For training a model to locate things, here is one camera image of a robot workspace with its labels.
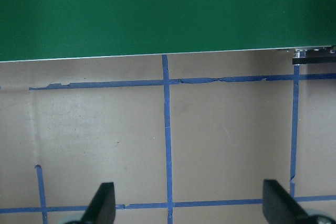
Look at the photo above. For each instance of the green conveyor belt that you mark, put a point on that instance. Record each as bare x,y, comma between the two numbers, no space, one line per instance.
57,29

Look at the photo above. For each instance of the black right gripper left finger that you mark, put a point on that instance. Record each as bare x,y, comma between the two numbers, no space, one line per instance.
102,207

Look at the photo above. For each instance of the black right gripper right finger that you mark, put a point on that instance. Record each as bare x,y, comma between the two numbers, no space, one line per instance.
279,206

